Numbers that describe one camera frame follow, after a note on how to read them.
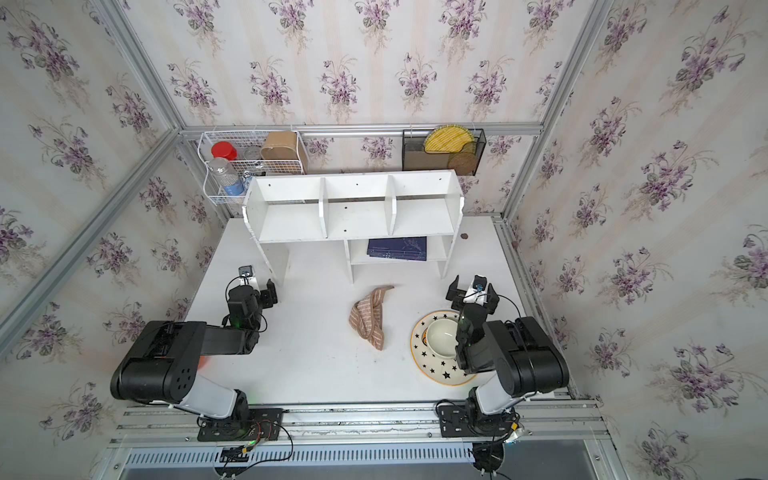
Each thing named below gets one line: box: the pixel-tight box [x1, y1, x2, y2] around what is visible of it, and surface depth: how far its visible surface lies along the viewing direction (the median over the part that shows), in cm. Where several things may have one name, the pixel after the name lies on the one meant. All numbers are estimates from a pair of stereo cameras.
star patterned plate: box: [410, 309, 477, 386], surface depth 85 cm
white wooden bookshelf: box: [242, 170, 465, 284], surface depth 88 cm
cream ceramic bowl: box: [426, 318, 459, 358], surface depth 86 cm
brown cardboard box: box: [260, 131, 299, 160], surface depth 91 cm
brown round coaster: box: [448, 152, 476, 176], surface depth 97 cm
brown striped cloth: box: [349, 285, 395, 351], surface depth 88 cm
